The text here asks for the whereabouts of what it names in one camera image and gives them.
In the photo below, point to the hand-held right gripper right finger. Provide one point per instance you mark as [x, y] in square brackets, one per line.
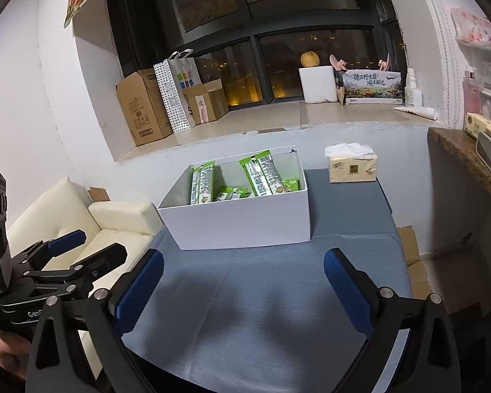
[347, 294]

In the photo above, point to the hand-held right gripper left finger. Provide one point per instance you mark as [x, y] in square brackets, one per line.
[141, 290]

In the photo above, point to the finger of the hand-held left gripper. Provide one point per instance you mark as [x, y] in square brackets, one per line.
[67, 240]
[102, 260]

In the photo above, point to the white cardboard box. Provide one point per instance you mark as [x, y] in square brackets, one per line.
[237, 223]

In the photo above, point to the group of green packets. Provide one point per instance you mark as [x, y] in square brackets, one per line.
[264, 174]

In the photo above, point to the person's left hand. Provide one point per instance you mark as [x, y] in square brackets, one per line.
[10, 352]

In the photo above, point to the cream leather sofa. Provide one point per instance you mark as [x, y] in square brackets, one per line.
[118, 217]

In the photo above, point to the cardboard scrap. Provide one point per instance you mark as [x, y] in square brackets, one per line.
[98, 194]

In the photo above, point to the flattened brown cardboard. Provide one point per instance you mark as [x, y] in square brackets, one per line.
[409, 245]
[419, 280]

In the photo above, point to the grey-blue tablecloth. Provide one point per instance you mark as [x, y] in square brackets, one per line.
[249, 294]

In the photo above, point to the tissue pack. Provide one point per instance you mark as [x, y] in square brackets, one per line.
[352, 170]

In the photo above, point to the large brown cardboard box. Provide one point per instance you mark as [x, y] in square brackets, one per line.
[141, 108]

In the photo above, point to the brown stone counter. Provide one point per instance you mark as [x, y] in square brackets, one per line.
[454, 151]

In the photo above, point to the white dotted paper bag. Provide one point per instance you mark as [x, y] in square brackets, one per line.
[178, 94]

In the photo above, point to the small brown cardboard box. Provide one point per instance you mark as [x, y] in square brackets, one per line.
[206, 102]

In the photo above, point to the white tube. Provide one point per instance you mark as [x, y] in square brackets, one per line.
[417, 112]

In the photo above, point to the printed landscape carton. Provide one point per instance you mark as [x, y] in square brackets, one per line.
[374, 88]

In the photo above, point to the white foam box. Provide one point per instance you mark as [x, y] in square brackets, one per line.
[317, 86]

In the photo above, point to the white plastic bottle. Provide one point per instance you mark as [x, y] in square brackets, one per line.
[413, 90]

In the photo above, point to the cream patterned small box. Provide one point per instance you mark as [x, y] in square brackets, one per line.
[480, 125]

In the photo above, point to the pink plastic toy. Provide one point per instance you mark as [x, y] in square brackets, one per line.
[384, 63]
[337, 62]

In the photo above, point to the yellow pomelo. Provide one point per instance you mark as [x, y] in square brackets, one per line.
[311, 59]

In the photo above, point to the clear drawer organizer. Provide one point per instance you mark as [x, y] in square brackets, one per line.
[480, 65]

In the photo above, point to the dark window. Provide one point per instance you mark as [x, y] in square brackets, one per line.
[270, 20]

